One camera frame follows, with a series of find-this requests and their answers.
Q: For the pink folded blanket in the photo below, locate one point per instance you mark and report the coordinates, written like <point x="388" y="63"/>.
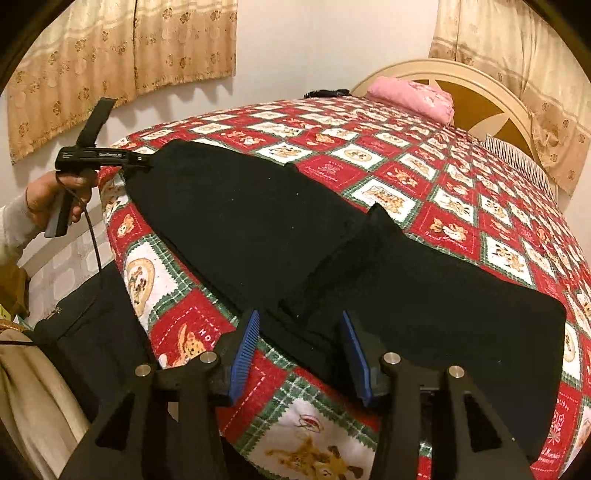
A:
<point x="433" y="103"/>

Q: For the left forearm white sleeve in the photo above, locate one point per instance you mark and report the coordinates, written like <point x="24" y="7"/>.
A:
<point x="17" y="230"/>

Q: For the black pants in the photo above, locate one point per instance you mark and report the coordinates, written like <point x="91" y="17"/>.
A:
<point x="265" y="236"/>

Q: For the cream wooden headboard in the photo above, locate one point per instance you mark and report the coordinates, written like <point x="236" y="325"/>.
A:
<point x="483" y="106"/>

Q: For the black object at bed edge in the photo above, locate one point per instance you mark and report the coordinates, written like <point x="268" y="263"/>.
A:
<point x="325" y="93"/>

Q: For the beige curtain on side wall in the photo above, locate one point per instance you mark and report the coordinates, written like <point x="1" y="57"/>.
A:
<point x="114" y="49"/>

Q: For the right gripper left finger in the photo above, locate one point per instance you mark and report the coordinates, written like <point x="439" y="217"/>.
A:
<point x="167" y="417"/>

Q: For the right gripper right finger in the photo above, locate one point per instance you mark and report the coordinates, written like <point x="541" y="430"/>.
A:
<point x="469" y="440"/>

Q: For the striped pillow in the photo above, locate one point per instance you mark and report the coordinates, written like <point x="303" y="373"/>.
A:
<point x="523" y="163"/>

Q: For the dark bag beside bed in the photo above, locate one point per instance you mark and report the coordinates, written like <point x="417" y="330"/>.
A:
<point x="95" y="340"/>

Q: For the red patchwork bedspread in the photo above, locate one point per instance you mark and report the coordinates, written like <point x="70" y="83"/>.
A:
<point x="438" y="184"/>

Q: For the beige curtain behind headboard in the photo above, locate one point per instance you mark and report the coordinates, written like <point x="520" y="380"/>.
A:
<point x="511" y="43"/>

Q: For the beige cloth on floor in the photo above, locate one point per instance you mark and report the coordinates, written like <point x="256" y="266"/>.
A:
<point x="41" y="414"/>

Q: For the person's left hand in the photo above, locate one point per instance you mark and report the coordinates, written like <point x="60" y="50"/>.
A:
<point x="41" y="194"/>

